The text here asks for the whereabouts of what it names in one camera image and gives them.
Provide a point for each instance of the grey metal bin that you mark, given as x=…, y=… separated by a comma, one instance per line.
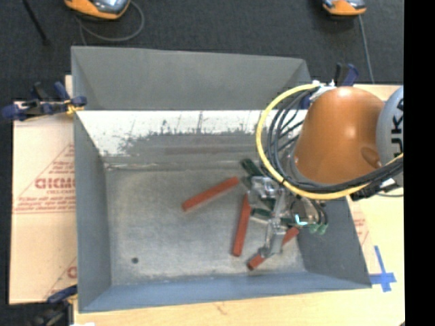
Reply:
x=163, y=222

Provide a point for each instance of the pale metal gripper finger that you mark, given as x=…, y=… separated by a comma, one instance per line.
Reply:
x=276, y=238
x=266, y=186

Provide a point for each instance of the dark green flat block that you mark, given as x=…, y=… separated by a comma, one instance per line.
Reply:
x=249, y=168

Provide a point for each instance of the red-brown flat block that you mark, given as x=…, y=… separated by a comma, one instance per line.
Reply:
x=210, y=194
x=255, y=261
x=242, y=226

